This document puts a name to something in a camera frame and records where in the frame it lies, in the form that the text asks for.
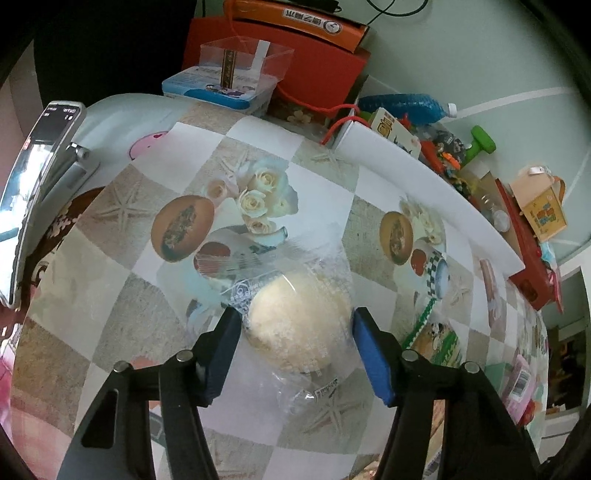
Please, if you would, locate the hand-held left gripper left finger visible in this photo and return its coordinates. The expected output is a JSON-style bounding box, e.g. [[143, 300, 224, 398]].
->
[[55, 307, 242, 480]]

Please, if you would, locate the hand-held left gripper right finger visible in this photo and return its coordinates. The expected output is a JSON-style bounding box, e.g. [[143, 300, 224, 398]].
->
[[352, 307, 541, 480]]

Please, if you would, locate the bread bun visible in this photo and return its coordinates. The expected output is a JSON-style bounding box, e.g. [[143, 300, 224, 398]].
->
[[225, 248, 362, 417]]

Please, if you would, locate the checked printed tablecloth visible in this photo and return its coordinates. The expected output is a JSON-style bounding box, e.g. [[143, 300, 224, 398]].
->
[[11, 99, 550, 480]]

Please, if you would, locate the pink snack packet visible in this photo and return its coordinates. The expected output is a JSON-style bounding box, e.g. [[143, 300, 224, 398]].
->
[[502, 354, 546, 426]]

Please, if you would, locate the flat red box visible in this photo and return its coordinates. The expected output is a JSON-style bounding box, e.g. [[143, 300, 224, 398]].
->
[[495, 178, 563, 311]]

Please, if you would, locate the light blue face mask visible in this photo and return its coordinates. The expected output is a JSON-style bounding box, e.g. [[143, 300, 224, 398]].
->
[[537, 239, 556, 269]]

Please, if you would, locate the heap of colourful toys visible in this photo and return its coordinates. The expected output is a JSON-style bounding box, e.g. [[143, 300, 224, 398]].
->
[[417, 129, 482, 200]]

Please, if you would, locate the small printed card box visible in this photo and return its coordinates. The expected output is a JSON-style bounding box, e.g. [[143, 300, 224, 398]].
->
[[369, 107, 424, 161]]

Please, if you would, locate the green dumbbell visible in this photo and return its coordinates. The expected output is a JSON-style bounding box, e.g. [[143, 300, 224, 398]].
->
[[461, 125, 498, 163]]

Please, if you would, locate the phone on stand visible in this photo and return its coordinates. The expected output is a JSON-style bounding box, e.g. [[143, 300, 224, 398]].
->
[[0, 100, 101, 308]]

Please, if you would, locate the blue water bottle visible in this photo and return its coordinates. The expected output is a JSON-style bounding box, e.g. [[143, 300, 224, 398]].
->
[[357, 92, 459, 126]]

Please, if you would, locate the blue lidded tissue box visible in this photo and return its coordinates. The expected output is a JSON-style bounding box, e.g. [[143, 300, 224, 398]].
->
[[161, 65, 281, 117]]

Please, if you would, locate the clear plastic box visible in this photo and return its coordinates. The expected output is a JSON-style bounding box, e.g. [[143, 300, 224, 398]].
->
[[199, 39, 296, 92]]

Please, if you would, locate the red gift bag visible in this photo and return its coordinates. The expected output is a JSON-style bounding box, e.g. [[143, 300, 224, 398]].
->
[[181, 17, 371, 145]]

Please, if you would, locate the orange flat box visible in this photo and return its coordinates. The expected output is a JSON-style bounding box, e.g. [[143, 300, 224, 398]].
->
[[223, 0, 371, 52]]

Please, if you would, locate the tan carry box with handle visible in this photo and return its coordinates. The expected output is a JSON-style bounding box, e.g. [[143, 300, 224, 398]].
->
[[509, 165, 570, 244]]

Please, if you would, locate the black cable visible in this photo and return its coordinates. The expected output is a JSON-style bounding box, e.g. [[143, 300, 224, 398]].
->
[[366, 0, 431, 25]]

